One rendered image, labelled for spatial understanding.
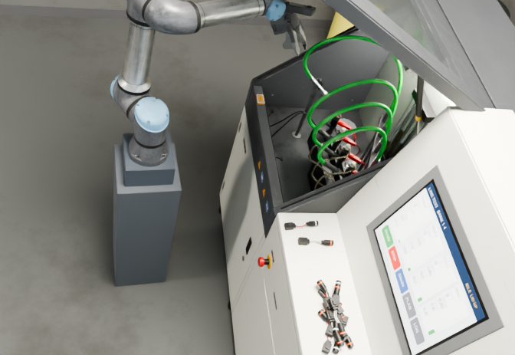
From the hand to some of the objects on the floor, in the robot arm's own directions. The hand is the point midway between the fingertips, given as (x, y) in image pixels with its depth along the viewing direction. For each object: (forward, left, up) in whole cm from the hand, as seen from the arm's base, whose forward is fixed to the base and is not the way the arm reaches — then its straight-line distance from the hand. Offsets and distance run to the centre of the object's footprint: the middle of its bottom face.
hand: (303, 49), depth 198 cm
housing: (+57, -58, -127) cm, 151 cm away
